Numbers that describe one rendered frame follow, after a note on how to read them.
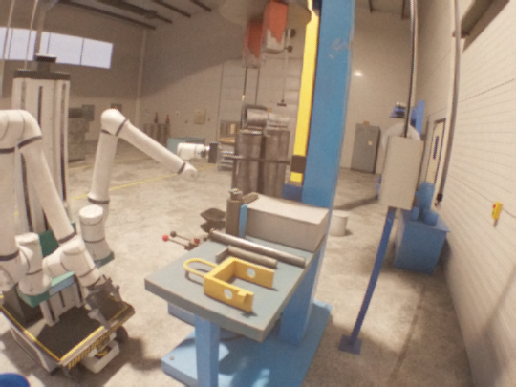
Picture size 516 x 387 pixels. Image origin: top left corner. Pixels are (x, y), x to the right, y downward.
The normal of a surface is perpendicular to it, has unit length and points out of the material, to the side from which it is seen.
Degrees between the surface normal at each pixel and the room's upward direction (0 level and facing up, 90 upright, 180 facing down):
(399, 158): 90
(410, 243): 90
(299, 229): 90
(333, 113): 90
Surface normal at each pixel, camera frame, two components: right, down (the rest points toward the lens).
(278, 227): -0.41, 0.19
